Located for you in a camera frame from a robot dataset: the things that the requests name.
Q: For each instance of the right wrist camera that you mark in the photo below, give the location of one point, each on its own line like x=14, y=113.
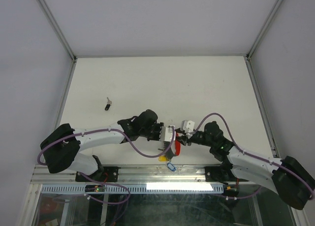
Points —
x=187, y=126

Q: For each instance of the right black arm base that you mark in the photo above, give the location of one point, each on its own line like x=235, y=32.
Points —
x=218, y=174

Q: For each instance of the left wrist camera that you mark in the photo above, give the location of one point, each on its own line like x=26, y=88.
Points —
x=168, y=134

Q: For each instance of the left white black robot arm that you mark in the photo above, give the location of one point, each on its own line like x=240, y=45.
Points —
x=62, y=149

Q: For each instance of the metal key holder red handle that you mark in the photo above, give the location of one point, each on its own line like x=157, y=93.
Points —
x=172, y=152

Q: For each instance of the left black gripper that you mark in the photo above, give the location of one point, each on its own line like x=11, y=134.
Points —
x=157, y=138

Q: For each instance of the aluminium mounting rail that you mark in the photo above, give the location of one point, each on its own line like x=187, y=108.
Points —
x=128, y=174

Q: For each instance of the grey slotted cable duct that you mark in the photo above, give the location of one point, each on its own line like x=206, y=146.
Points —
x=150, y=188

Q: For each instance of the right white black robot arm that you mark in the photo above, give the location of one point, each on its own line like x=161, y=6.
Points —
x=285, y=177

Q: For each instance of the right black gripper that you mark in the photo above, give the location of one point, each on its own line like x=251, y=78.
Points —
x=184, y=139

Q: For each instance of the black tagged key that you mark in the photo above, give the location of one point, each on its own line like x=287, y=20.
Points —
x=108, y=105

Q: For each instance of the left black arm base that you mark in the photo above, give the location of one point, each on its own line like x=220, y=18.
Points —
x=108, y=174

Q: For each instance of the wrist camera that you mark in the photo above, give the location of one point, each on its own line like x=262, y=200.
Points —
x=187, y=126
x=168, y=134

